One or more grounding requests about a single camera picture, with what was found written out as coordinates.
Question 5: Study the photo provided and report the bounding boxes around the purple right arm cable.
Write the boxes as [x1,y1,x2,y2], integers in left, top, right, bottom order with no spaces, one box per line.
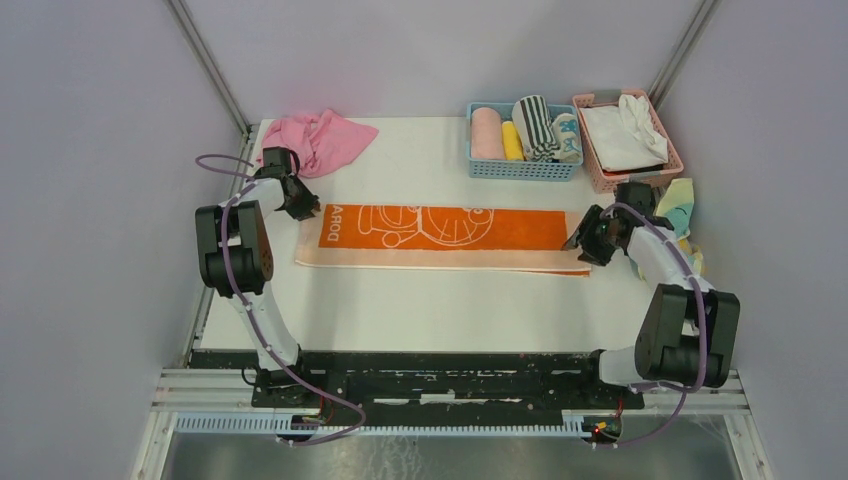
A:
[592,201,710,450]

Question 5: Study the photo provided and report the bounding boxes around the rolled peach towel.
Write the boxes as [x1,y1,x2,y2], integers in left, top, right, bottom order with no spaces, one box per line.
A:
[470,107,505,160]

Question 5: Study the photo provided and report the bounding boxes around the pink plastic basket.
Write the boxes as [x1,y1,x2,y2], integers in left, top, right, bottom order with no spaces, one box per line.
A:
[572,89,684,194]

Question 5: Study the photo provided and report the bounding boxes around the rolled striped towel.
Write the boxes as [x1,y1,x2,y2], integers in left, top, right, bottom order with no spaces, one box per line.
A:
[511,95,559,163]

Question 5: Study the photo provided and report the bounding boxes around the crumpled pink towel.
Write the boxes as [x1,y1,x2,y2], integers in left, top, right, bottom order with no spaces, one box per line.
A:
[257,109,379,178]

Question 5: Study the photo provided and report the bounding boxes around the white folded cloth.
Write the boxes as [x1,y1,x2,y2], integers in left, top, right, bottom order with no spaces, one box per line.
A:
[580,94,669,172]

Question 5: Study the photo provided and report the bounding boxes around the rolled yellow towel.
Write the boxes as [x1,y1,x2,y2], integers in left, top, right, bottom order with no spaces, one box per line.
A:
[501,121,525,161]

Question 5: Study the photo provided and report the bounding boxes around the white cable duct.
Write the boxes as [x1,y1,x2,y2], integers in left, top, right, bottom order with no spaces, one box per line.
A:
[174,412,596,440]

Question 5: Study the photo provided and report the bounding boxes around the aluminium frame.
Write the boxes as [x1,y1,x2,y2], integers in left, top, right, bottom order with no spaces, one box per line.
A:
[129,0,776,480]

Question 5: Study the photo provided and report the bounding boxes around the teal rabbit pattern towel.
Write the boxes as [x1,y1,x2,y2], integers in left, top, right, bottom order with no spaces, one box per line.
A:
[551,112,582,163]

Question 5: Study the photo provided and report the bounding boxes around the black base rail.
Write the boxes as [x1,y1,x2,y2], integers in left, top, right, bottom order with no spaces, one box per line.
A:
[188,351,645,427]

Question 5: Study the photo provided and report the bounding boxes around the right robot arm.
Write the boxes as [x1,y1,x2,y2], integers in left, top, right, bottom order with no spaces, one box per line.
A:
[563,182,740,393]

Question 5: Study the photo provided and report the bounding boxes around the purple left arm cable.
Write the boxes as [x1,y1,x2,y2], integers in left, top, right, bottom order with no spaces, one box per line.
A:
[194,150,367,448]

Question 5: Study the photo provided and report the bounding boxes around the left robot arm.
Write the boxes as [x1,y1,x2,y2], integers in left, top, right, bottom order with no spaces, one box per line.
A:
[194,147,322,397]

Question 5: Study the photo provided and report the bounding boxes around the orange white towel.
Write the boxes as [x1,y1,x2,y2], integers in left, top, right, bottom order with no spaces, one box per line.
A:
[295,204,592,276]

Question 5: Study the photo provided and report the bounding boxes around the light blue yellow towel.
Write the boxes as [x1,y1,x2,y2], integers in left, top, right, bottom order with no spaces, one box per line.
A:
[627,178,704,288]

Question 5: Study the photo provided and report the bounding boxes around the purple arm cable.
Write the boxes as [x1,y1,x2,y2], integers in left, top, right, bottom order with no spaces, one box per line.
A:
[194,150,367,448]
[592,201,710,450]

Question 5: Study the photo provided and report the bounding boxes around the blue plastic basket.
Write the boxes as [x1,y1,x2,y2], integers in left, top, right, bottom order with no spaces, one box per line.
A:
[465,102,584,182]

